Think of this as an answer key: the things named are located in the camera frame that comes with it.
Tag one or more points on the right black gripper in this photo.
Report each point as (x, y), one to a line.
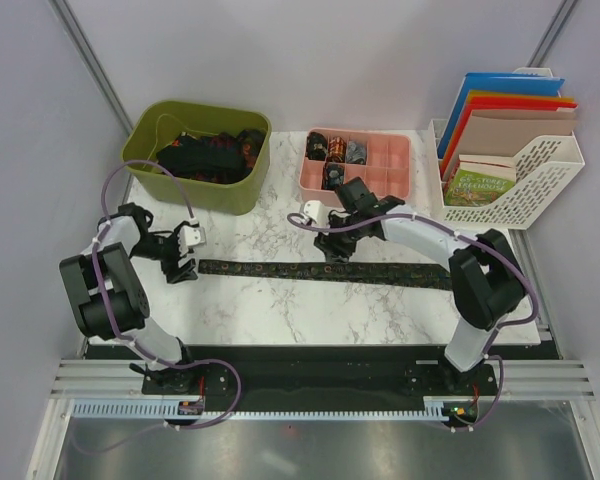
(327, 243)

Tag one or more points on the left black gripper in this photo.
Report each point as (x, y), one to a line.
(184, 273)

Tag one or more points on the dark green leaf-patterned tie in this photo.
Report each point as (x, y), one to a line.
(407, 275)

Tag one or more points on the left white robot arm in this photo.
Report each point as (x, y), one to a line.
(105, 293)

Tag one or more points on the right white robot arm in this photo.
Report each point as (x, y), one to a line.
(486, 281)

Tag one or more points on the pile of dark ties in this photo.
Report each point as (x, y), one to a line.
(220, 159)

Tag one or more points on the rolled dark blue tie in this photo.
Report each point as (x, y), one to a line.
(333, 176)

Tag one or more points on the pink compartment organizer tray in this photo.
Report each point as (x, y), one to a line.
(386, 172)

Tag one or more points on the rolled grey tie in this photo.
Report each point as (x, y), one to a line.
(356, 153)

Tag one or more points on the rolled red orange tie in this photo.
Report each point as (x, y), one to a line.
(336, 149)

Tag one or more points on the rolled dark patterned tie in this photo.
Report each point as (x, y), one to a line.
(316, 146)

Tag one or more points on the olive green plastic bin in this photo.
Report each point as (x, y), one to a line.
(162, 122)

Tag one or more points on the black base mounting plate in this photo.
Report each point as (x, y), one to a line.
(227, 355)

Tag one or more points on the green treehouse book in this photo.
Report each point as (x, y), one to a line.
(478, 180)

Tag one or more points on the orange folder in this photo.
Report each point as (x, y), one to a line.
(482, 100)

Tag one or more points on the beige folder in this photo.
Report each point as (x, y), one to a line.
(504, 132)

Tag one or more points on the red folder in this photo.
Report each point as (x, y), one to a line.
(501, 125)

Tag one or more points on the blue folder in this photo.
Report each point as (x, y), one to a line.
(512, 83)

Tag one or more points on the white perforated file holder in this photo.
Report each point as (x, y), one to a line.
(545, 167)

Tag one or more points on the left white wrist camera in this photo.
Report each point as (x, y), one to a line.
(189, 236)

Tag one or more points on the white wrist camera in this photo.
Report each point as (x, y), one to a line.
(315, 213)
(189, 236)

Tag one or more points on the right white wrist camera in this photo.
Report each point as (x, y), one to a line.
(315, 213)

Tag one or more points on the aluminium frame rail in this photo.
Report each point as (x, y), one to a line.
(420, 379)

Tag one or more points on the white slotted cable duct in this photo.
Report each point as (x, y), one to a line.
(171, 409)

